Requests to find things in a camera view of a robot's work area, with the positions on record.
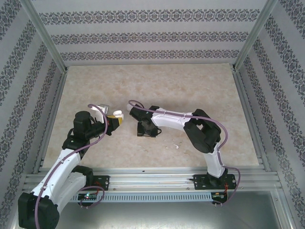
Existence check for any aluminium side rail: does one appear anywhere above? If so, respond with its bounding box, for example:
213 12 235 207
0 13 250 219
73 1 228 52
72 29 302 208
232 69 272 172
33 70 70 174

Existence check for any right aluminium frame post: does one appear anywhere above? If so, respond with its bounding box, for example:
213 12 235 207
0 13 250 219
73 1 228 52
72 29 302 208
231 0 280 72

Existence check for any small circuit board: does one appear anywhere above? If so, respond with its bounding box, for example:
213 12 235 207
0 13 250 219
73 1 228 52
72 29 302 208
78 193 99 201
211 191 229 200

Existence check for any grey sheet metal panel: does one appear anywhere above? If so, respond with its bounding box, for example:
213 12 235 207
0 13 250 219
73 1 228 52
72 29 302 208
56 201 283 229

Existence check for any left small circuit board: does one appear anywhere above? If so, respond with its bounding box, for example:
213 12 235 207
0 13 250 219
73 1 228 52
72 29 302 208
78 193 99 201

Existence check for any left aluminium side rail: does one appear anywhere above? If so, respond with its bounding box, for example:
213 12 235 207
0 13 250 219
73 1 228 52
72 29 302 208
33 70 70 174

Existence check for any grey slotted cable duct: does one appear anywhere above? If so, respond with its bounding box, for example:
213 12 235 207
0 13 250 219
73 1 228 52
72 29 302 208
69 192 213 202

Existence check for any right aluminium side rail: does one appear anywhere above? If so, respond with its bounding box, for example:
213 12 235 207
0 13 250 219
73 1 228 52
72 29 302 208
232 69 272 172

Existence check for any long aluminium base rail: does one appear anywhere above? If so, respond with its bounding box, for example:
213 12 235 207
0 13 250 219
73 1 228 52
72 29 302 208
25 167 280 191

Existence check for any aluminium frame post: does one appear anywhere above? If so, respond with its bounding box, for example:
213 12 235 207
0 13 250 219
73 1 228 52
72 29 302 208
20 0 70 72
231 0 280 72

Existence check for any right lower aluminium frame beam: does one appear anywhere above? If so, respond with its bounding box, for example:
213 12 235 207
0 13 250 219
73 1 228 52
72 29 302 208
274 190 298 229

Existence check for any left aluminium frame post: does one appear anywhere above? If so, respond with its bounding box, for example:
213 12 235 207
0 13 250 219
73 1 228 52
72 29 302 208
20 0 70 72

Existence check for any right small circuit board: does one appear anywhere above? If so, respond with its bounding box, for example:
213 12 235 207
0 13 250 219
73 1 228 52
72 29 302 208
211 191 229 200

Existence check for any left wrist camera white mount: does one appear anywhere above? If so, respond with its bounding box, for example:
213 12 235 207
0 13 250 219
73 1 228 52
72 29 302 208
88 103 111 124

